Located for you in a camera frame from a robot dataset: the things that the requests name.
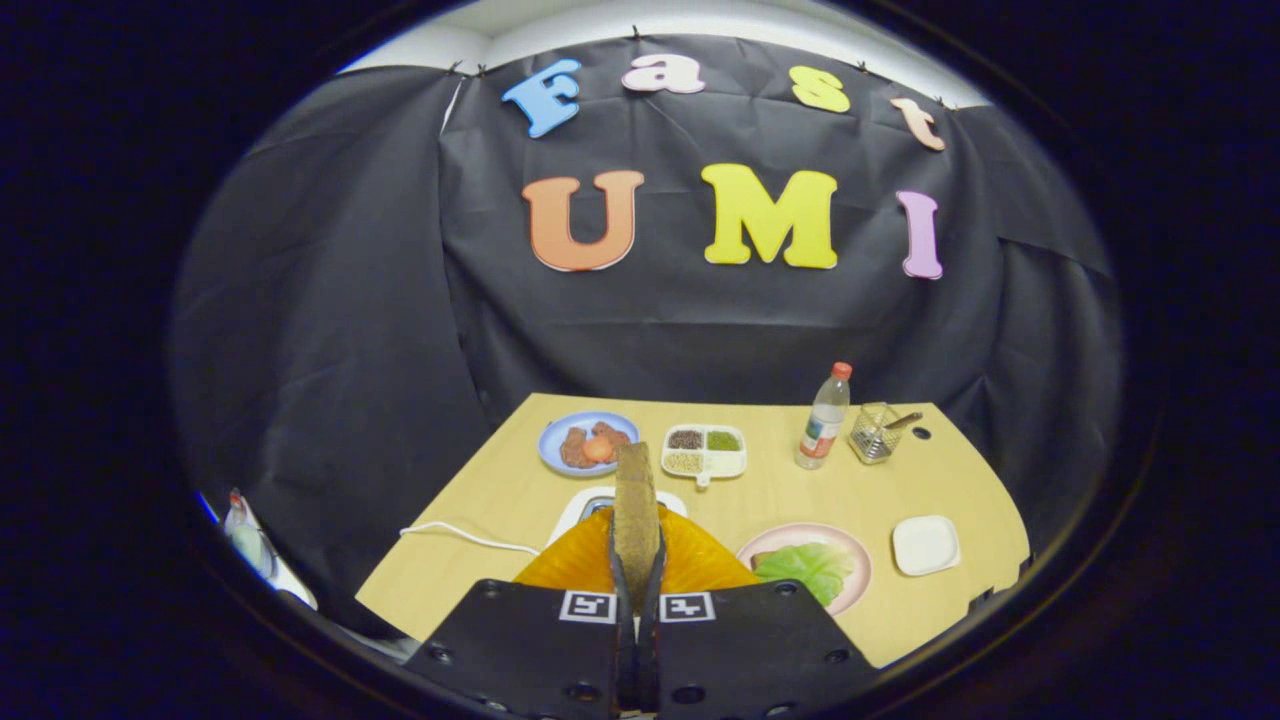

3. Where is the clear bottle with red cap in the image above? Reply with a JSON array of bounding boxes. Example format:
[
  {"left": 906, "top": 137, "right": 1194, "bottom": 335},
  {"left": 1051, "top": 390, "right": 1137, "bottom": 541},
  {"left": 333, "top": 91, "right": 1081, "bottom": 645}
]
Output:
[{"left": 795, "top": 362, "right": 854, "bottom": 471}]

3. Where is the pink round plate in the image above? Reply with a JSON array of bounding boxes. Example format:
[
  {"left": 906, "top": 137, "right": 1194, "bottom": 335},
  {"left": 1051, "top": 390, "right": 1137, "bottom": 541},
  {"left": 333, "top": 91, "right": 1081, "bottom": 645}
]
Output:
[{"left": 737, "top": 522, "right": 873, "bottom": 617}]

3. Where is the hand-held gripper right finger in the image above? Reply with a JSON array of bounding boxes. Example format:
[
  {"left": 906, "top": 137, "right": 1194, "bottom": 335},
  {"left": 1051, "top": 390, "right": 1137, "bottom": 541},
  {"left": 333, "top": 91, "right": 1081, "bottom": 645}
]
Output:
[{"left": 636, "top": 505, "right": 881, "bottom": 720}]

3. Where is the black backdrop cloth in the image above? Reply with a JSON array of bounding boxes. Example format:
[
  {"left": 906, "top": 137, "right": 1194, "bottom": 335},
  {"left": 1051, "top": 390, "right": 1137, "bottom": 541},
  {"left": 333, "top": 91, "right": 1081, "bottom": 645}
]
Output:
[{"left": 170, "top": 35, "right": 1126, "bottom": 621}]

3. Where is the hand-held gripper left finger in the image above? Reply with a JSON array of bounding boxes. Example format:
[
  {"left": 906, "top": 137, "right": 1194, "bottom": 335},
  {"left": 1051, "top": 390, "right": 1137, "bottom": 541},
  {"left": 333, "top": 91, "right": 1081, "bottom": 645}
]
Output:
[{"left": 405, "top": 505, "right": 641, "bottom": 720}]

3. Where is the white toaster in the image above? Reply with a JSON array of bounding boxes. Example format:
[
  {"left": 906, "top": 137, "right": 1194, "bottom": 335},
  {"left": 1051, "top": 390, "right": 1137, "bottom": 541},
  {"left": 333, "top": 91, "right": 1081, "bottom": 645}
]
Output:
[{"left": 547, "top": 486, "right": 689, "bottom": 546}]

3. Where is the blue round plate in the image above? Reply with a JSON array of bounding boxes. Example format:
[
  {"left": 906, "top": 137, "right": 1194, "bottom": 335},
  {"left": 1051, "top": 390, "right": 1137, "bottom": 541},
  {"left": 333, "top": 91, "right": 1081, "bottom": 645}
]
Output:
[{"left": 537, "top": 411, "right": 641, "bottom": 478}]

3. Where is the green lettuce leaf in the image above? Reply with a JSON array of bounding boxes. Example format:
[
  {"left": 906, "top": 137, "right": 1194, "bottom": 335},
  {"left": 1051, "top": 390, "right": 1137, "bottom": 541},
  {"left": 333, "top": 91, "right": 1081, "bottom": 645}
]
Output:
[{"left": 753, "top": 542, "right": 857, "bottom": 607}]

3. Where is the small white square dish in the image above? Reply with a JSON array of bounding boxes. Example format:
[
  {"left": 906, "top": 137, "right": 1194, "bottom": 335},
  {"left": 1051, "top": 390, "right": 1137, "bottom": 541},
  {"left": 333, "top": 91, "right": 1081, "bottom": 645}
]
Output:
[{"left": 892, "top": 515, "right": 962, "bottom": 578}]

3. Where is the wire mesh utensil holder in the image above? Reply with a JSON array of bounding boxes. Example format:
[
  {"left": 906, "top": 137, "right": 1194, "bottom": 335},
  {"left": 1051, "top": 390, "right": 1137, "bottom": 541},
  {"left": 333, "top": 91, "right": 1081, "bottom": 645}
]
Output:
[{"left": 849, "top": 402, "right": 901, "bottom": 466}]

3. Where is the white compartment seasoning tray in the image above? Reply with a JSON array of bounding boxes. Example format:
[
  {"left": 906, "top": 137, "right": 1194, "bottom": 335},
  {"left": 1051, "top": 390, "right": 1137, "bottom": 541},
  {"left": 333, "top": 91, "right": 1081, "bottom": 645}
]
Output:
[{"left": 661, "top": 424, "right": 749, "bottom": 488}]

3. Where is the rounded brown bread slice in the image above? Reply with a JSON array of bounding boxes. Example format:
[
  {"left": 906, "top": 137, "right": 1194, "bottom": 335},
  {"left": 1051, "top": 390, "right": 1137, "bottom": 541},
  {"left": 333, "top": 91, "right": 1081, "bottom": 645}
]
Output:
[{"left": 613, "top": 442, "right": 663, "bottom": 586}]

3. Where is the white toaster cable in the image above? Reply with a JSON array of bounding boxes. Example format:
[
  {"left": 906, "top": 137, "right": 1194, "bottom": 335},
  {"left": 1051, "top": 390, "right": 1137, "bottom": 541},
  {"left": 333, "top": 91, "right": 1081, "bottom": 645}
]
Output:
[{"left": 400, "top": 521, "right": 542, "bottom": 557}]

